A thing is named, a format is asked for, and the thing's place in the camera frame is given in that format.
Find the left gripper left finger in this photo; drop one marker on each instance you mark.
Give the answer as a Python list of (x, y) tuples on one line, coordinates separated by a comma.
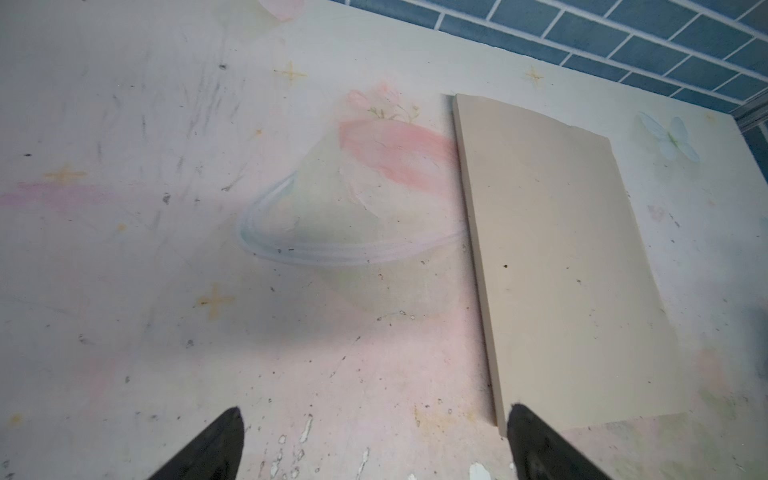
[(214, 454)]

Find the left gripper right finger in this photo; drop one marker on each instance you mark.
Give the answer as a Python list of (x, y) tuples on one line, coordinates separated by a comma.
[(539, 452)]

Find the beige cardboard file folder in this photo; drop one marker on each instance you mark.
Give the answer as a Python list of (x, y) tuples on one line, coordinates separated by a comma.
[(573, 320)]

